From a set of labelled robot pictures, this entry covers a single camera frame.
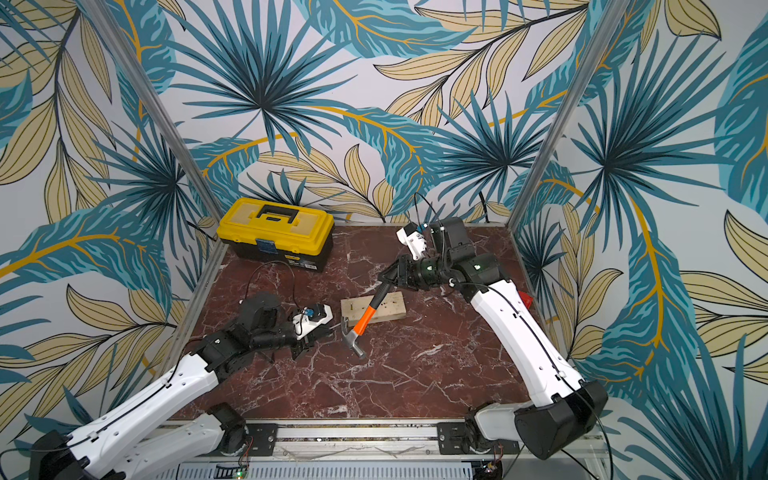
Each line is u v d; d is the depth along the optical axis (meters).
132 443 0.43
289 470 0.70
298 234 0.93
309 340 0.64
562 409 0.38
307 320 0.61
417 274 0.60
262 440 0.74
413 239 0.64
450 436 0.74
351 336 0.68
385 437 0.75
